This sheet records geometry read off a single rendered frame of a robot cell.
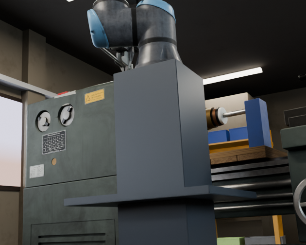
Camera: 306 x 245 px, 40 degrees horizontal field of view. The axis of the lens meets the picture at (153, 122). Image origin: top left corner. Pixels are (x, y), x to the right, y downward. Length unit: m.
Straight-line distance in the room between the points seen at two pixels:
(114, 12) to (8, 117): 3.85
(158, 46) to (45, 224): 0.99
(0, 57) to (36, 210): 3.43
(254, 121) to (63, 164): 0.81
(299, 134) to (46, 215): 1.12
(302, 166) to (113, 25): 0.69
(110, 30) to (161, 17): 0.15
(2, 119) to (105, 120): 3.33
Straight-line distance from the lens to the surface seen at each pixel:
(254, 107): 1.60
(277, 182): 1.41
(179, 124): 1.07
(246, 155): 1.43
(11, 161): 4.96
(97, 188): 1.68
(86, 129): 1.75
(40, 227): 1.91
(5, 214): 4.88
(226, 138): 6.61
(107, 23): 1.26
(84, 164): 1.73
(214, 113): 1.67
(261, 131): 1.58
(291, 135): 1.26
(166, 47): 1.22
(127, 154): 1.13
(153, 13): 1.26
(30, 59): 5.37
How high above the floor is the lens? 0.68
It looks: 14 degrees up
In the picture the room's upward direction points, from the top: 3 degrees counter-clockwise
